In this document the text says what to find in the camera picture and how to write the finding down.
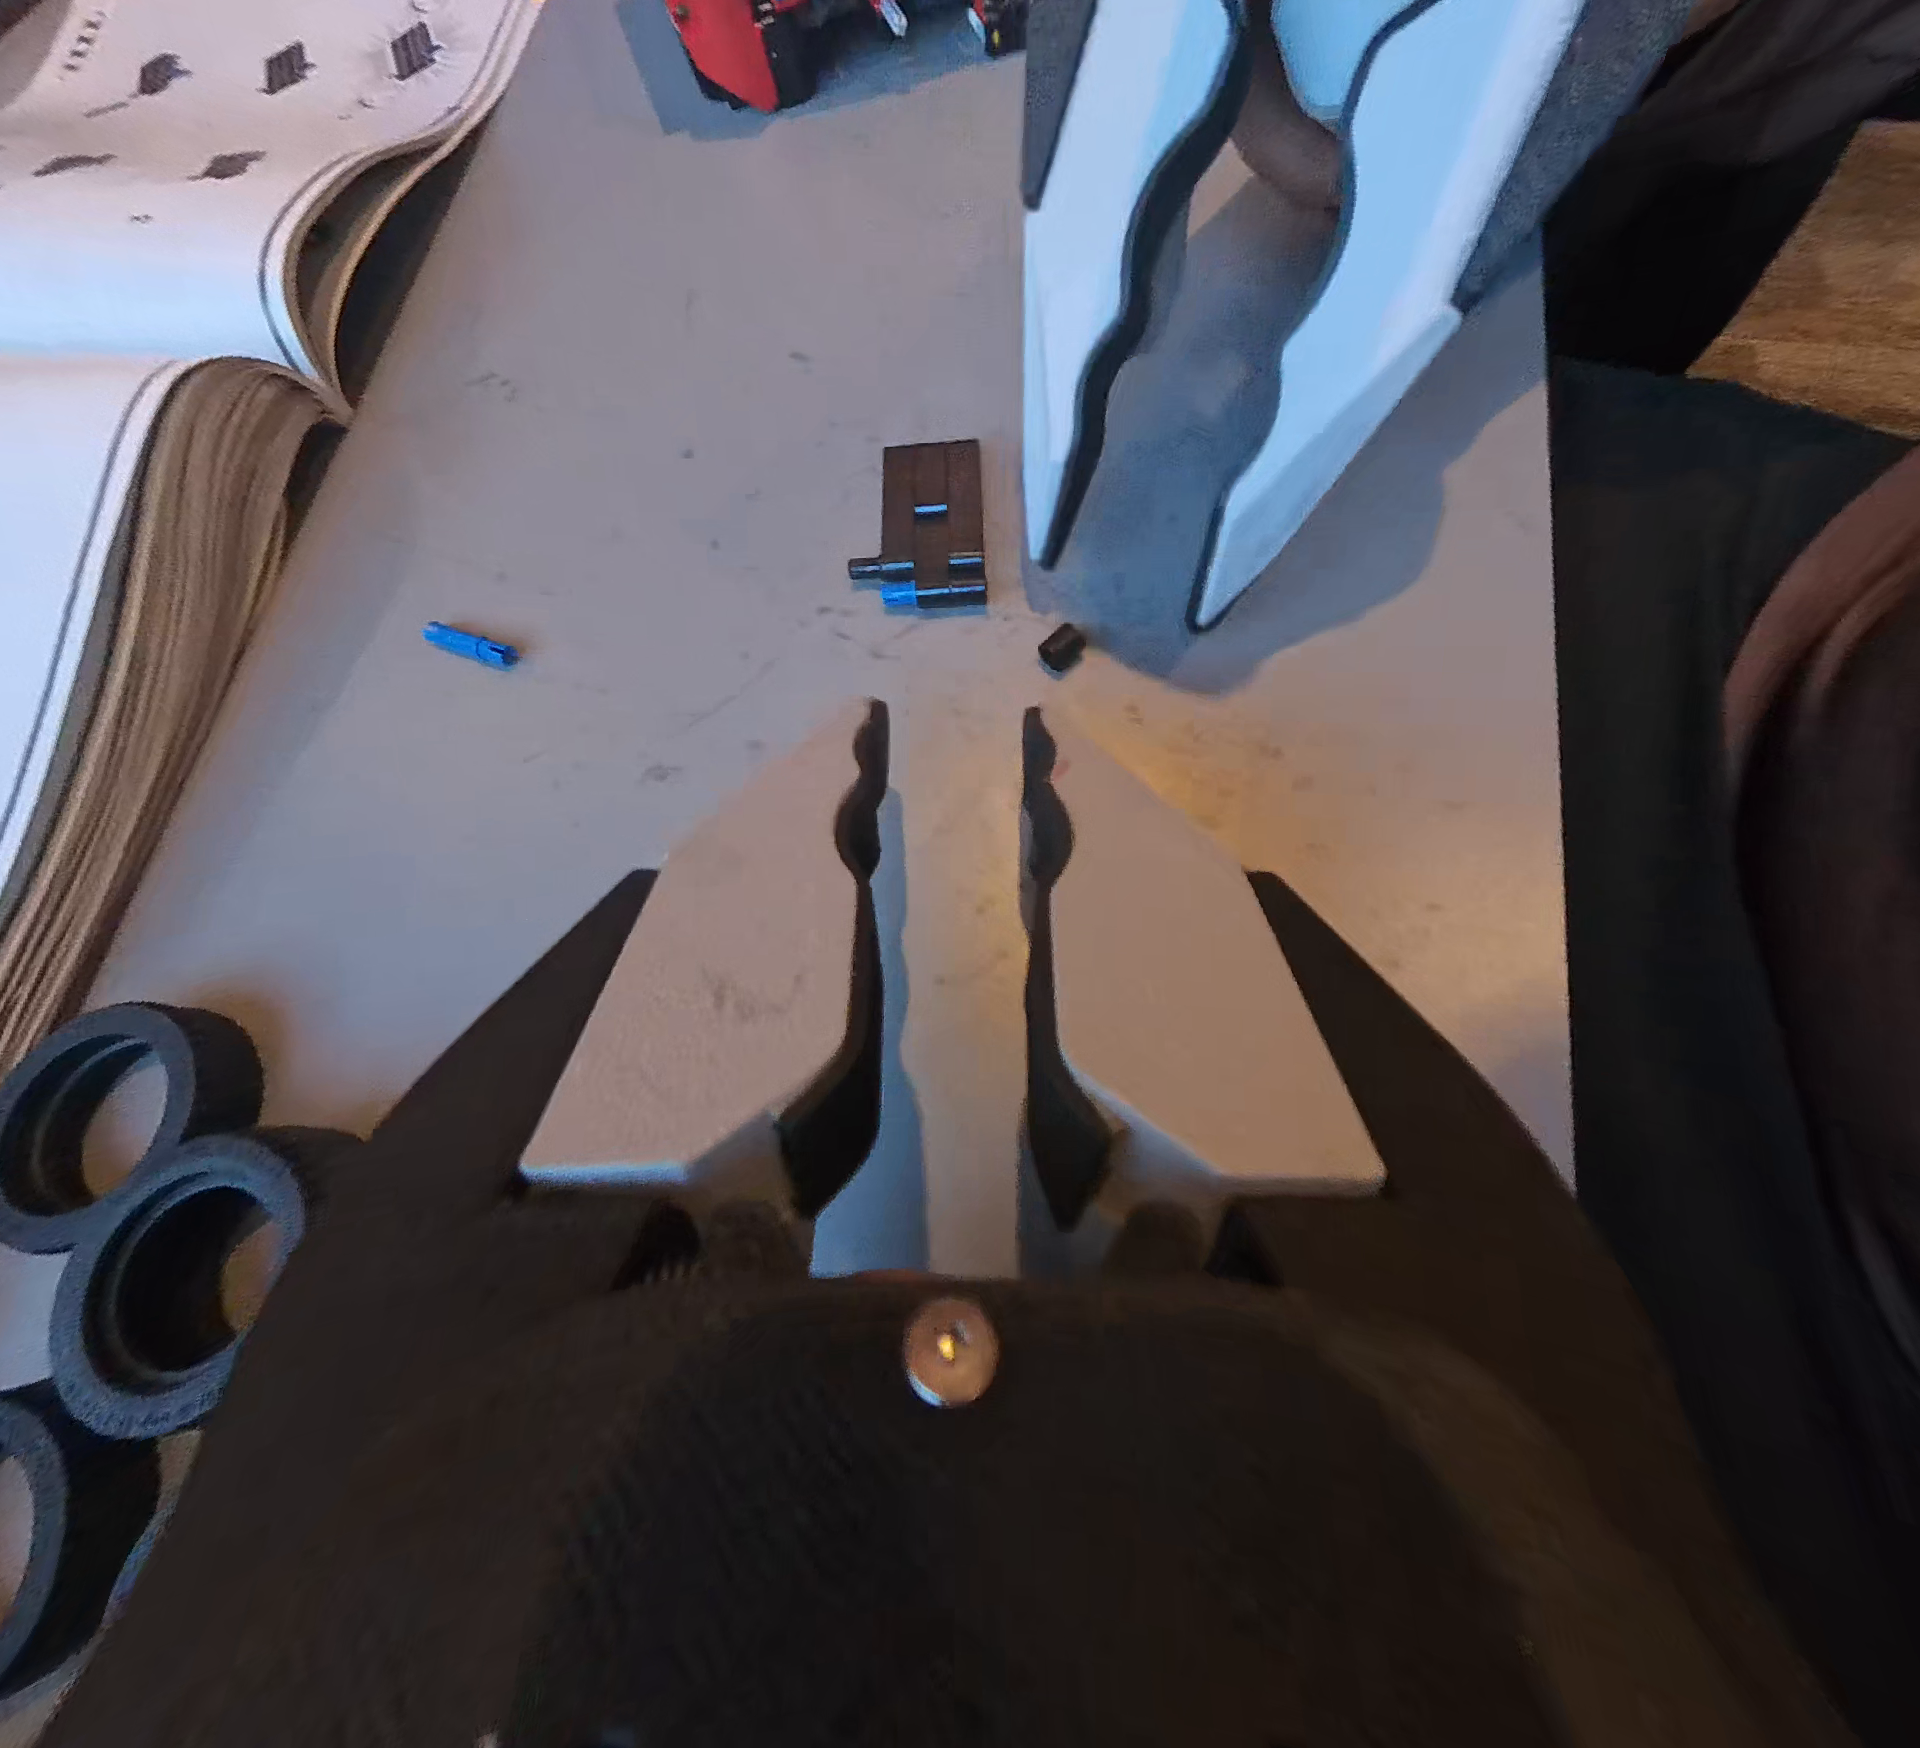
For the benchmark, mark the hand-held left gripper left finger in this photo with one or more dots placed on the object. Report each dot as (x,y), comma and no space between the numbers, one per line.
(721,1013)

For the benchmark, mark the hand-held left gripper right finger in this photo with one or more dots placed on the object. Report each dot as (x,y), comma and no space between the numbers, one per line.
(1200,1029)

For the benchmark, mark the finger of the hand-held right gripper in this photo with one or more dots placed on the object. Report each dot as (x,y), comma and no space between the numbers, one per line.
(1109,129)
(1425,202)

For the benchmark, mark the small black bush piece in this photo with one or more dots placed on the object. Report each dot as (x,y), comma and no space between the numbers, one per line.
(1061,650)

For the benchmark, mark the black brick assembly with blue pins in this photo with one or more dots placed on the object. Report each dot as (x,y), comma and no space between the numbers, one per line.
(930,498)

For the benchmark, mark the person's right hand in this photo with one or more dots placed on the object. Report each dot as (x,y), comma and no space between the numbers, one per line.
(1291,157)

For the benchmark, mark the loose blue connector pin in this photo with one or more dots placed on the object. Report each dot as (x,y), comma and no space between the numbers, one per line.
(467,643)

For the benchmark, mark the black rubber toy tire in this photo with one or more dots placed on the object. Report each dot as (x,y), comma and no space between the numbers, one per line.
(119,1402)
(46,1480)
(224,1072)

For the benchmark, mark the person's brown top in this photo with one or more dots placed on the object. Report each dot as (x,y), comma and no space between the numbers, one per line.
(1846,879)

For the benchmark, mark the open instruction booklet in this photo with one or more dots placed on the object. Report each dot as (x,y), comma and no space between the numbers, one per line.
(224,202)

